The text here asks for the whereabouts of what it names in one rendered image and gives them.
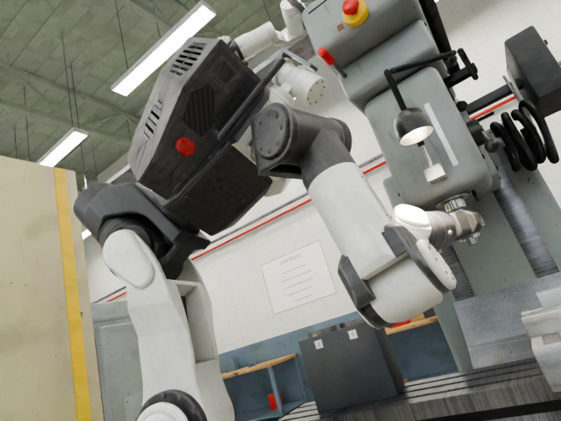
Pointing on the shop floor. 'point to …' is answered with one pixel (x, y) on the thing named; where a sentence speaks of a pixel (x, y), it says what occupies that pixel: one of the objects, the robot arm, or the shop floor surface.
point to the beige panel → (44, 299)
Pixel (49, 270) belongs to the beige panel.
